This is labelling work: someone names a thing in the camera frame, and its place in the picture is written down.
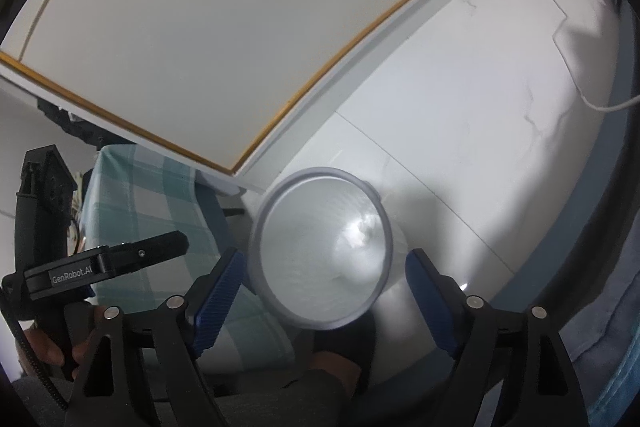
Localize large white cabinet door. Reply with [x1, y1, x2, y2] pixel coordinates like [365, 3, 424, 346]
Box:
[0, 0, 437, 178]

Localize blue cloth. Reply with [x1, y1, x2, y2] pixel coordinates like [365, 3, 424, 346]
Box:
[572, 267, 640, 427]

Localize black braided cable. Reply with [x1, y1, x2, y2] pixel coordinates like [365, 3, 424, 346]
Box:
[0, 277, 68, 413]

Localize person's left hand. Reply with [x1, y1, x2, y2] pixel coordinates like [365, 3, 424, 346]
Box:
[20, 304, 107, 370]

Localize white trash bin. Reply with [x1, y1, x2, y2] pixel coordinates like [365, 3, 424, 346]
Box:
[247, 166, 408, 330]

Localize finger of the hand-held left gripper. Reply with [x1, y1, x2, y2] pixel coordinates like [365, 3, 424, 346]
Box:
[106, 230, 189, 276]
[14, 146, 77, 274]

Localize person's leg grey trousers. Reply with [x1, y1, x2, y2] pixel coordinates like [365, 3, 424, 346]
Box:
[200, 314, 378, 427]

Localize dark cloth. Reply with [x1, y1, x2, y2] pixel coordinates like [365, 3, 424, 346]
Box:
[37, 97, 137, 148]

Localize white power cable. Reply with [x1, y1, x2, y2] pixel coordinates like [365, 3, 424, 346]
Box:
[542, 0, 640, 112]

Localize teal checked tablecloth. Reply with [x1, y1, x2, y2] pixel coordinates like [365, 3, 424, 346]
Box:
[82, 144, 297, 375]

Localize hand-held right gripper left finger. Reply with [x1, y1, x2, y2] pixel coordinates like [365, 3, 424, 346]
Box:
[64, 247, 246, 427]

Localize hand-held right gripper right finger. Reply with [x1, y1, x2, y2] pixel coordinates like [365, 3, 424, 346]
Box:
[405, 248, 588, 427]

